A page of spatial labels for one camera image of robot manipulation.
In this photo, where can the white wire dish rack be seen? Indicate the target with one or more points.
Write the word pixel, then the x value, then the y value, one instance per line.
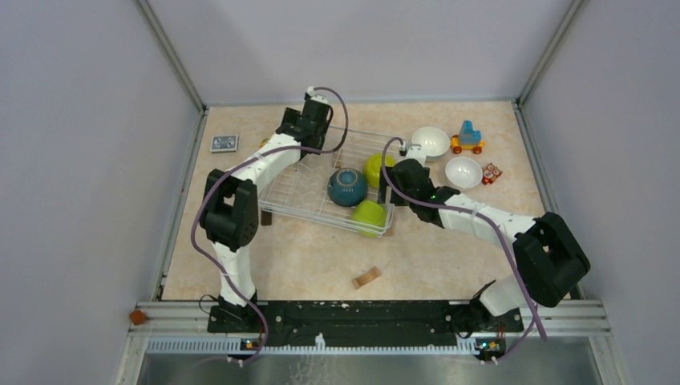
pixel 300 190

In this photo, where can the square lime green bowl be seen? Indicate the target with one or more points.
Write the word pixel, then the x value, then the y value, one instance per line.
pixel 370 218

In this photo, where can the orange block on rail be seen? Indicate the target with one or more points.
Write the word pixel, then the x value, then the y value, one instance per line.
pixel 137 317

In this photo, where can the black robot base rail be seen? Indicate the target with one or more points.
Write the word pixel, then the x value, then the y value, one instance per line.
pixel 382 323

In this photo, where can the wooden block under rack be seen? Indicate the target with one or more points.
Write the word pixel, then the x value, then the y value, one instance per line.
pixel 337 160

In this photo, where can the white bowl with blue rim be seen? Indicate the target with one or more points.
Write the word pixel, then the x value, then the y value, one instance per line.
pixel 434 141

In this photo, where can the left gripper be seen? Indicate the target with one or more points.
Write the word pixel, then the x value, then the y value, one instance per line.
pixel 290 115

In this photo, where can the light wooden block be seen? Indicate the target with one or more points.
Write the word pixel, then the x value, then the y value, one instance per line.
pixel 389 232

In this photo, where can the teal ceramic bowl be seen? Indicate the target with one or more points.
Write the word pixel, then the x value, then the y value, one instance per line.
pixel 347 187

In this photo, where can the blue toy block vehicle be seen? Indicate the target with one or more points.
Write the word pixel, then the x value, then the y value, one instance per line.
pixel 467 139

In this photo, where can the dark brown wooden block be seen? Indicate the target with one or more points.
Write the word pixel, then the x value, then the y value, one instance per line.
pixel 266 218

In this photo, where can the red owl toy block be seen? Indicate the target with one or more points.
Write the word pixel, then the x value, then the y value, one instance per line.
pixel 490 173

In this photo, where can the round lime green bowl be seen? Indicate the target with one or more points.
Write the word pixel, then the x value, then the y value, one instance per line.
pixel 372 169

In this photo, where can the wooden arch block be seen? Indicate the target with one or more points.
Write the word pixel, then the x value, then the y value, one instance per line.
pixel 364 279

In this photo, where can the playing card deck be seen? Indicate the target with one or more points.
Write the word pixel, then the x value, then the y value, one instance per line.
pixel 228 143

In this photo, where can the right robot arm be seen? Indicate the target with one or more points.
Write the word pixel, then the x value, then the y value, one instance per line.
pixel 546 260

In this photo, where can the white ceramic bowl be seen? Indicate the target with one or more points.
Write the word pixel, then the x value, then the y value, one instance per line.
pixel 463 172

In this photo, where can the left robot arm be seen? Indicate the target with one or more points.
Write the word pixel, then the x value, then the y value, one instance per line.
pixel 229 212

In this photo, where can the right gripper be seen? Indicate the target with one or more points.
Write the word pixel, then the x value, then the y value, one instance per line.
pixel 382 191

